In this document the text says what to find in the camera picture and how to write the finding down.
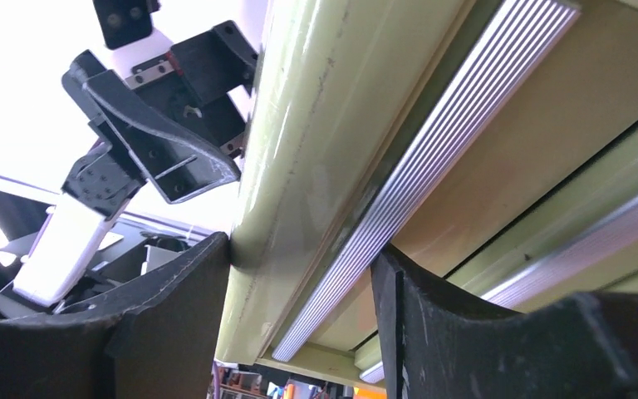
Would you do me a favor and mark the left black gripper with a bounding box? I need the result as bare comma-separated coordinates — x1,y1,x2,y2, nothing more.
61,21,258,204

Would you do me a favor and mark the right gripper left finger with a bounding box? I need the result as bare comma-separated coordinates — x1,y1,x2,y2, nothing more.
0,232,230,398

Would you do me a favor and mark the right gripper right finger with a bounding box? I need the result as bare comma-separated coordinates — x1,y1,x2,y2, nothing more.
371,245,638,398

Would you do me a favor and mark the green drawer cabinet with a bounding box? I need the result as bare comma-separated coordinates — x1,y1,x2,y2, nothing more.
216,1,638,390

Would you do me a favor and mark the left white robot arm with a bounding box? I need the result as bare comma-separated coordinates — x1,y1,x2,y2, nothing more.
0,20,258,318

